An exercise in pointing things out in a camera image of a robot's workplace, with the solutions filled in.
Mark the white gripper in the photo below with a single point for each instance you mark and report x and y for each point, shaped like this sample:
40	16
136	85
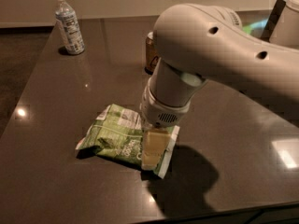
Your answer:
159	113

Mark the green jalapeno chip bag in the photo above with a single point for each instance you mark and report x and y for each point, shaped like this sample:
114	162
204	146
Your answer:
117	134

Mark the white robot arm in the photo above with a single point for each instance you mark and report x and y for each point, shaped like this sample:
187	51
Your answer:
196	44

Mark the black robot base panel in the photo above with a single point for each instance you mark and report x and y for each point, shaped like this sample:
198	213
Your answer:
273	19

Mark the brown soda can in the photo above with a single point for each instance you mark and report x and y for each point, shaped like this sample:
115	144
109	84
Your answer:
151	55

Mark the clear plastic water bottle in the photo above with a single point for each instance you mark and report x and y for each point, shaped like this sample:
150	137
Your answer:
67	21

